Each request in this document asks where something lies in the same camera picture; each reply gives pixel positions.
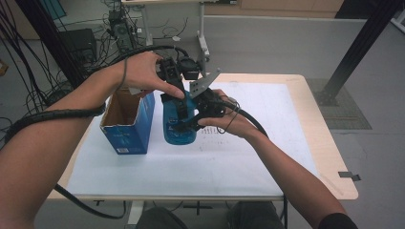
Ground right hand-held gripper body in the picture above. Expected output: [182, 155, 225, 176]
[189, 68, 228, 121]

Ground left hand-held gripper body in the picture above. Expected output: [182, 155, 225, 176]
[156, 55, 203, 96]

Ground blue bottle with white cap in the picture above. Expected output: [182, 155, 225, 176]
[161, 89, 199, 146]

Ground blue cardboard box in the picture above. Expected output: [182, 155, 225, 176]
[99, 87, 157, 156]

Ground person's right hand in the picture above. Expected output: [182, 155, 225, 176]
[197, 89, 261, 141]

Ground person's left hand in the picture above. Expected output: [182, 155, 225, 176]
[116, 51, 186, 100]

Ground white paper mat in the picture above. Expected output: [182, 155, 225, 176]
[66, 80, 319, 198]

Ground black computer tower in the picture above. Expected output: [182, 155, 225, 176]
[108, 9, 138, 55]

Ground black box on floor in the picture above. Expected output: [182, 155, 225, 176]
[60, 28, 98, 65]

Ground person's left leg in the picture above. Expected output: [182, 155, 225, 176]
[135, 206, 190, 229]

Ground person's leg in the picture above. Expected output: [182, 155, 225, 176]
[227, 200, 286, 229]
[135, 206, 190, 229]

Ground wooden cabinets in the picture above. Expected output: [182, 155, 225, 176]
[203, 0, 345, 19]

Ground person's right leg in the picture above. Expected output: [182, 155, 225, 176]
[227, 200, 286, 229]

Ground teal panel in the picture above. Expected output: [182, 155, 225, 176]
[39, 0, 68, 21]

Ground black tape piece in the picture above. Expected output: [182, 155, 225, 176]
[337, 171, 362, 182]

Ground person's black sleeve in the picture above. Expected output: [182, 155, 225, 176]
[316, 212, 359, 229]

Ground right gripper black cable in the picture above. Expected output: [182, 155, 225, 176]
[223, 99, 289, 229]

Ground white desk frame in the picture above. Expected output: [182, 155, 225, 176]
[120, 0, 238, 63]

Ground left gripper black spiral cable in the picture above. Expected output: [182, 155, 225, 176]
[4, 45, 190, 220]

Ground black metal pole with cables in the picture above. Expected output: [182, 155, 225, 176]
[13, 0, 87, 90]

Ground tangle of black cables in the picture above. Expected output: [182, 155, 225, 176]
[0, 0, 108, 135]

